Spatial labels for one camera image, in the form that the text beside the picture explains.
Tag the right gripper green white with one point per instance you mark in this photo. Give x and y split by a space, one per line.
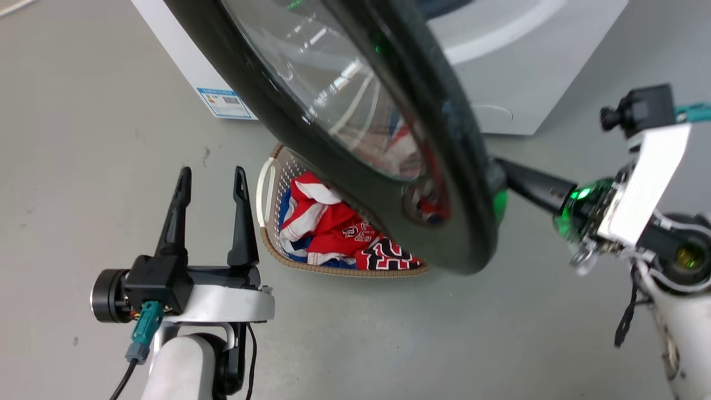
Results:
644 183

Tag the left gripper grey white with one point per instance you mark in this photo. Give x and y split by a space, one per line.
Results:
228 303

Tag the black round glass washer door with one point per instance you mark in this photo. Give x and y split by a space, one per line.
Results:
355 183

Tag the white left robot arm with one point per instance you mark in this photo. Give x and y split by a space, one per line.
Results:
183 366

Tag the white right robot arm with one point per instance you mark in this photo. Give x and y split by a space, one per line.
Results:
686 311

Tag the white washing machine body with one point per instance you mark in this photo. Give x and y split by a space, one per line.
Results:
516 66

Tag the beige perforated laundry basket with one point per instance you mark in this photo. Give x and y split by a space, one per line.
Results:
270 233

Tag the red white blue clothing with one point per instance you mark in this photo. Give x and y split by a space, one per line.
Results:
328 228

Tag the blue white energy label sticker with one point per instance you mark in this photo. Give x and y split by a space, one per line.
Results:
226 103

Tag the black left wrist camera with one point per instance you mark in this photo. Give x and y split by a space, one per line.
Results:
153 283

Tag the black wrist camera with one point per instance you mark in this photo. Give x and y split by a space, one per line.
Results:
153 283
644 108

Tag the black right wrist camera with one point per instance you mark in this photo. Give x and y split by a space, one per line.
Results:
644 108

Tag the teal right camera plug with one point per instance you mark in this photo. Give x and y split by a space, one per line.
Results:
694 113

